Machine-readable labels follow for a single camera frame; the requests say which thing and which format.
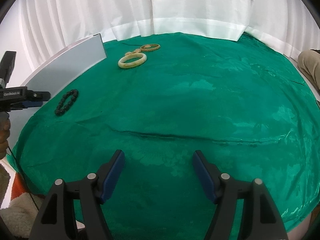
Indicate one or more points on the white jade bangle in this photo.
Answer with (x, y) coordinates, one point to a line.
(132, 60)

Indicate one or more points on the gold bangle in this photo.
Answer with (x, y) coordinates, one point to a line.
(150, 47)

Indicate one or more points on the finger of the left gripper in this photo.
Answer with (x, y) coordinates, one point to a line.
(37, 96)
(31, 104)

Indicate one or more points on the white cardboard box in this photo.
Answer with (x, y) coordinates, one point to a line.
(65, 66)

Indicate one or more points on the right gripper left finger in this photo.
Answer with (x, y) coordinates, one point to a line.
(73, 210)

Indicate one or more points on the white curtain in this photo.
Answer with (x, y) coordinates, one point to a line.
(50, 25)

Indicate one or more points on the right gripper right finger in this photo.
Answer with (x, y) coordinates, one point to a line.
(260, 217)

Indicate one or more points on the white fleece sleeve forearm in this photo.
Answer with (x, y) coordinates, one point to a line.
(20, 215)

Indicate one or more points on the person's left hand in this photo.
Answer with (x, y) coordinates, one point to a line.
(4, 135)

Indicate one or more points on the green velvet cloth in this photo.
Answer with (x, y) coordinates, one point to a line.
(245, 106)

